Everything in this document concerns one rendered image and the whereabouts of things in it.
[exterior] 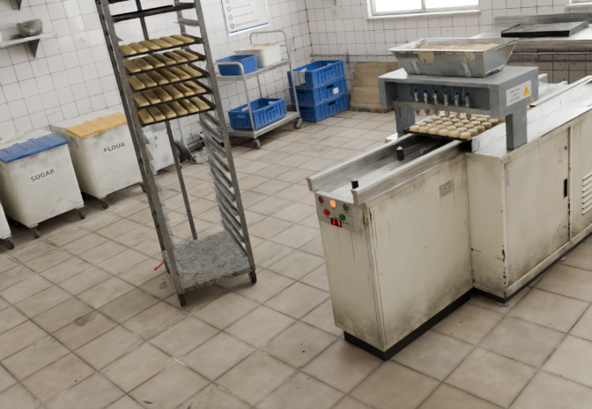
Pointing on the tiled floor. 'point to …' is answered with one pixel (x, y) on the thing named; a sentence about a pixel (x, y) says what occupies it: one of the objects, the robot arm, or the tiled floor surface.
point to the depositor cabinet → (529, 200)
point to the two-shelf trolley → (262, 95)
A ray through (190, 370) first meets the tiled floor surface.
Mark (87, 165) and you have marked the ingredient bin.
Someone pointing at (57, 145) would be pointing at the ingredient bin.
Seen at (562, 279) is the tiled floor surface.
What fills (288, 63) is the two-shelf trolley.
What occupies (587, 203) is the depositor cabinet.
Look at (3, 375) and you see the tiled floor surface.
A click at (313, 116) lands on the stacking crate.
